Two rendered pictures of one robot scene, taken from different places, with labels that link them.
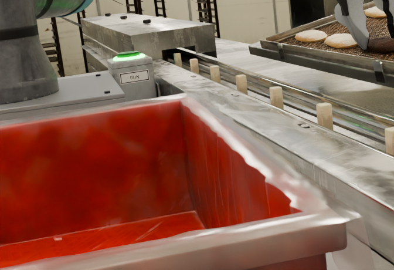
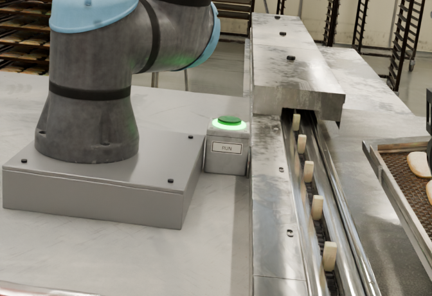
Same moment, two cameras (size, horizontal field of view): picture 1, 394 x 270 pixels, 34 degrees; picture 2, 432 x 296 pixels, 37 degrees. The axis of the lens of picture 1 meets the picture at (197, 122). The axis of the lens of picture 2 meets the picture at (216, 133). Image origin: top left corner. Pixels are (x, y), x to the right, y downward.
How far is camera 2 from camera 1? 0.26 m
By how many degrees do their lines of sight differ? 15
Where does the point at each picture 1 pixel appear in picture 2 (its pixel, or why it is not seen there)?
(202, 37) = (328, 105)
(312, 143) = not seen: outside the picture
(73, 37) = not seen: outside the picture
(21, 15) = (110, 78)
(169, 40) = (293, 100)
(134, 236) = not seen: outside the picture
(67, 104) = (125, 185)
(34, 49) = (117, 112)
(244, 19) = not seen: outside the picture
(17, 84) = (89, 146)
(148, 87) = (238, 161)
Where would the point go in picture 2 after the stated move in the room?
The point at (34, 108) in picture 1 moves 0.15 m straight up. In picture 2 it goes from (93, 181) to (97, 67)
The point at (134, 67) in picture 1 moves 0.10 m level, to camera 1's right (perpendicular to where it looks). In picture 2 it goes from (229, 138) to (290, 149)
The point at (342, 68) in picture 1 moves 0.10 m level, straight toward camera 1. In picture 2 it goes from (416, 244) to (393, 280)
